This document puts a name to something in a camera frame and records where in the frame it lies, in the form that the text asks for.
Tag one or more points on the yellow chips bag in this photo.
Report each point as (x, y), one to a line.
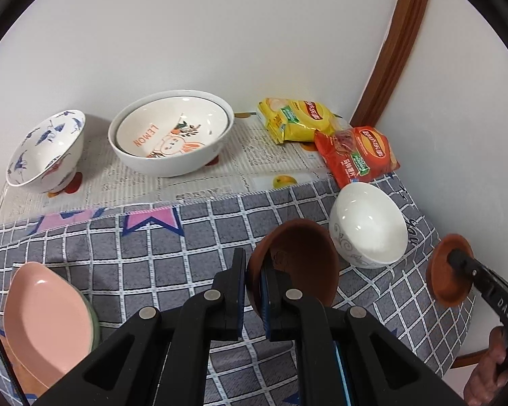
(295, 120)

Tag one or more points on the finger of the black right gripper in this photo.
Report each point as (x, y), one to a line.
(472, 270)

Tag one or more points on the newspaper print table cover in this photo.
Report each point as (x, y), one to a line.
(250, 161)

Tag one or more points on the blue crane pattern bowl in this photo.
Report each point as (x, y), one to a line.
(46, 160)

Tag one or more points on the lemon print white bowl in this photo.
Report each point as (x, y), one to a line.
(171, 126)

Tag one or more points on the grey checked tablecloth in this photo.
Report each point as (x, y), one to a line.
(124, 258)

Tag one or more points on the brown small saucer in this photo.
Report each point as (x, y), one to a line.
(447, 286)

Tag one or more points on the pink square plate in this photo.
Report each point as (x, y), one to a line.
(46, 323)

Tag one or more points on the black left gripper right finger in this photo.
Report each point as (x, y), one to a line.
(290, 314)

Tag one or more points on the large white swirl bowl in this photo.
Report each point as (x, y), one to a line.
(176, 165)

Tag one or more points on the brown wooden door frame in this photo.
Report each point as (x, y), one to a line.
(397, 47)

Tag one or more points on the green plate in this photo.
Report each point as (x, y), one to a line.
(95, 325)

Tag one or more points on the brown small bowl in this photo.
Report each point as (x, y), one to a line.
(303, 249)

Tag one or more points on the person's right hand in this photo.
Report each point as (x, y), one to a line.
(486, 381)

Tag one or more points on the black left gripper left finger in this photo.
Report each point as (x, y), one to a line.
(213, 315)

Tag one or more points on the red chips bag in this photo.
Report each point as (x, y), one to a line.
(359, 154)

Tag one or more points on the small white swirl bowl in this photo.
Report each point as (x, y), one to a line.
(367, 228)

